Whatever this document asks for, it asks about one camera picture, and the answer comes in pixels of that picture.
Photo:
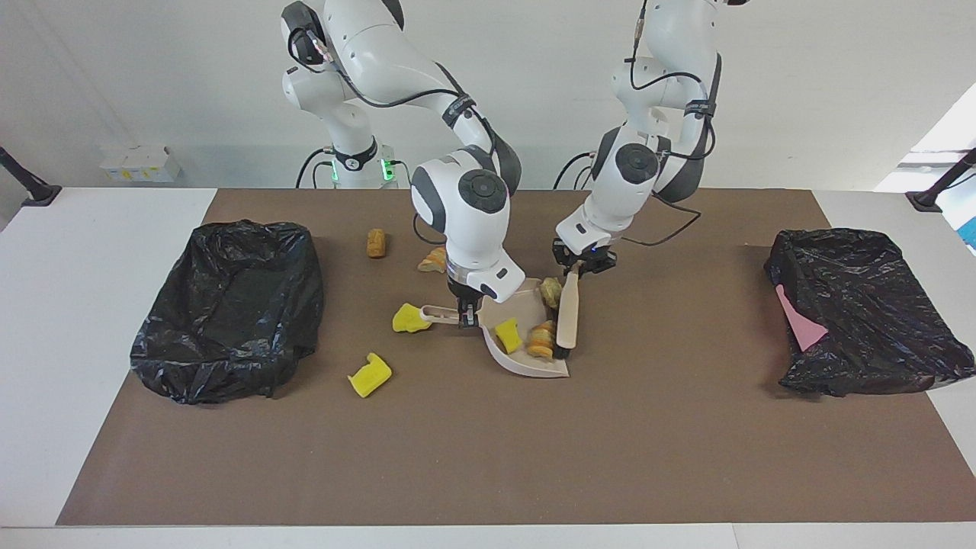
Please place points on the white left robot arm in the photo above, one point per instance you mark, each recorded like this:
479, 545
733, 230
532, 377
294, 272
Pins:
633, 175

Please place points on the orange striped roll toy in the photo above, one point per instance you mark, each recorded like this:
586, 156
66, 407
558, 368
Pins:
542, 341

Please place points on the blue object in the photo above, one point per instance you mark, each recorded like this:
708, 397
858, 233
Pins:
971, 232

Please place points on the notched yellow sponge piece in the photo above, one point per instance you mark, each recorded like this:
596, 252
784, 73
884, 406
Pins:
370, 376

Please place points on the brown table mat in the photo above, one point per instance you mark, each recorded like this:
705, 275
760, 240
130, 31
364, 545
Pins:
457, 473

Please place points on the brown nugget foam toy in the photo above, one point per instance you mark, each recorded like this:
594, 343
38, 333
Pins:
376, 243

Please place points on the beige plastic dustpan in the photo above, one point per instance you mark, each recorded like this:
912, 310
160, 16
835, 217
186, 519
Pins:
515, 309

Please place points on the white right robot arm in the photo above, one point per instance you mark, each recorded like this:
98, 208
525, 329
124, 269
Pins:
457, 206

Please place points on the black bag bin with board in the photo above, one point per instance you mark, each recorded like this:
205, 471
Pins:
877, 328

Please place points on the black trash bag bin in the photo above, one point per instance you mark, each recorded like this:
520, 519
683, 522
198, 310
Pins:
229, 305

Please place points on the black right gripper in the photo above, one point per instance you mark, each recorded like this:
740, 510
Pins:
463, 297

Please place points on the pink flat board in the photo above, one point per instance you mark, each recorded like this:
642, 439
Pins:
801, 328

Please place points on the orange striped bread slice toy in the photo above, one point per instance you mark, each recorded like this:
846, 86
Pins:
431, 263

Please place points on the black camera stand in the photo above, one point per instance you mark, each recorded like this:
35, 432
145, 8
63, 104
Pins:
926, 200
38, 192

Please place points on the beige hand brush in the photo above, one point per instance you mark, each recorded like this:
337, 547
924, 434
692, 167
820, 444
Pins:
568, 313

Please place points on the pale bun foam toy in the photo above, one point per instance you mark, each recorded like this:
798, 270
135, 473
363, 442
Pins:
550, 292

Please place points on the white wall socket boxes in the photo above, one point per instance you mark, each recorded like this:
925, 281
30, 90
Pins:
141, 164

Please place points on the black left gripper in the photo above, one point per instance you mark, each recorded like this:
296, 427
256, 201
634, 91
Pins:
583, 255

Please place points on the small yellow sponge wedge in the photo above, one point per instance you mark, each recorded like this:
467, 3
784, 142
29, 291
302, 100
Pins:
508, 335

